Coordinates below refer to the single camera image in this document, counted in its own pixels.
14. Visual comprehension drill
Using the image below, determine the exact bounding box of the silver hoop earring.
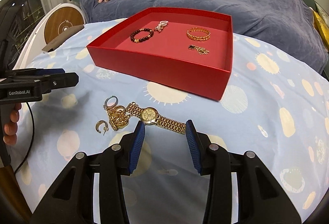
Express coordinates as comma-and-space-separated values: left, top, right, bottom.
103, 95, 118, 110

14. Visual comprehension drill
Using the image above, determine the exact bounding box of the gold c-shaped earring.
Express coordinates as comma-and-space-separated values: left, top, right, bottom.
95, 120, 109, 135

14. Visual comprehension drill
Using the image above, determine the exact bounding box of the gold chunky chain pile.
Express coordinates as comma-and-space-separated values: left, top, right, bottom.
106, 105, 132, 132

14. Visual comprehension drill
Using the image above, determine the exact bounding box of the gold wristwatch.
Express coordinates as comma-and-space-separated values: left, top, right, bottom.
125, 102, 186, 134

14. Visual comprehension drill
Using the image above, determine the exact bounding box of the black bead gold bracelet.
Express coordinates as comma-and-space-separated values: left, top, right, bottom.
130, 28, 155, 44

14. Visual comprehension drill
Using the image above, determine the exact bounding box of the gold chain necklace with pendant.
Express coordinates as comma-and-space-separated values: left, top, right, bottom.
188, 44, 210, 55

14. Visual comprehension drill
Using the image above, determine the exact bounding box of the red shallow jewelry box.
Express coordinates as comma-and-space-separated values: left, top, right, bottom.
87, 7, 233, 100

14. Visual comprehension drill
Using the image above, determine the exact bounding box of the person's left hand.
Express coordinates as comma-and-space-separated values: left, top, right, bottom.
3, 103, 22, 145

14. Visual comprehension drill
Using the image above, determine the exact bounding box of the round wooden white appliance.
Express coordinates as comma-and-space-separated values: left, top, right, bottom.
14, 3, 85, 70

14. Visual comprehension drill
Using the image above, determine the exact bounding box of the light blue patterned tablecloth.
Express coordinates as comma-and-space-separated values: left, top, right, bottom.
9, 21, 328, 223

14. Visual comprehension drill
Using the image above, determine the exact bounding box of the silver pink crystal brooch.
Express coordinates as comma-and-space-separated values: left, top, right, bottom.
154, 21, 168, 33

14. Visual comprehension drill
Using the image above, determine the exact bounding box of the gold yellow pillow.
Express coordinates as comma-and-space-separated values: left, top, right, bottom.
310, 7, 329, 52

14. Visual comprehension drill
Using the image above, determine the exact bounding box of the black cable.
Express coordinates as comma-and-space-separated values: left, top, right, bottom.
14, 101, 36, 176

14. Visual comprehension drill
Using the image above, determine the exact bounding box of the gold bangle bracelet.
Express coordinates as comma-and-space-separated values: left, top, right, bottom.
186, 27, 211, 42

